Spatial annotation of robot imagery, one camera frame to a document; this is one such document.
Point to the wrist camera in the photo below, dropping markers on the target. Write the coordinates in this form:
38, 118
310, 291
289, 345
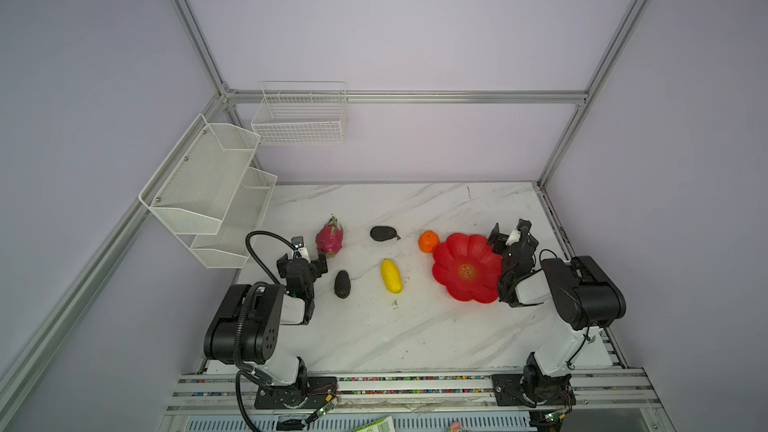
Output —
303, 253
513, 237

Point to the yellow fake fruit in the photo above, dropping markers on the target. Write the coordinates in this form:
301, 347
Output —
391, 276

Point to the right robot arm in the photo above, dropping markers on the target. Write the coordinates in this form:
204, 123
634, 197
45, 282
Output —
585, 299

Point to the pink dragon fruit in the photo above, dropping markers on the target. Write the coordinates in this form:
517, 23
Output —
329, 240

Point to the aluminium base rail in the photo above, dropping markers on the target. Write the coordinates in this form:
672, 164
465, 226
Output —
610, 400

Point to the dark avocado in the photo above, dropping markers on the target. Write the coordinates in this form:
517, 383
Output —
384, 233
342, 284

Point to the white mesh lower shelf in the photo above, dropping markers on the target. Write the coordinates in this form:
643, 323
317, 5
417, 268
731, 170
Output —
226, 249

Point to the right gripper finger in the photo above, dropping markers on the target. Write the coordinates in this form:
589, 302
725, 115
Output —
523, 227
497, 240

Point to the white mesh upper shelf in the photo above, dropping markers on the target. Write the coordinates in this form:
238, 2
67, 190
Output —
194, 188

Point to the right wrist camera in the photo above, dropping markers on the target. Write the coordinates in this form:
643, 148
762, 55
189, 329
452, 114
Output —
513, 237

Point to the orange fake fruit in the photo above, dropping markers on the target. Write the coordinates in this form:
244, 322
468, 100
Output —
428, 241

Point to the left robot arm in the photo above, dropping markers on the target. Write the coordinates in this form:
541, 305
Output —
245, 329

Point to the red flower-shaped fruit bowl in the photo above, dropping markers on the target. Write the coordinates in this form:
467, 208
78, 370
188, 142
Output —
467, 267

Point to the white mesh shelf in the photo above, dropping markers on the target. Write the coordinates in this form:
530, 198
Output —
226, 249
194, 188

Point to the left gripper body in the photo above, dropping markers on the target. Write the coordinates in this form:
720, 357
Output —
313, 272

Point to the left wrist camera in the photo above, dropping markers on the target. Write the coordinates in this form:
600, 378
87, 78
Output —
303, 253

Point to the green white paper packet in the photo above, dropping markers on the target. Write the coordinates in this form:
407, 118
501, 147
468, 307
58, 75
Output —
382, 425

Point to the white wire basket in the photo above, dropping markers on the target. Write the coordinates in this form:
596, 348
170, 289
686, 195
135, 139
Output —
293, 113

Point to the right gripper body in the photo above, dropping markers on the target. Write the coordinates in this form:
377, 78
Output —
505, 272

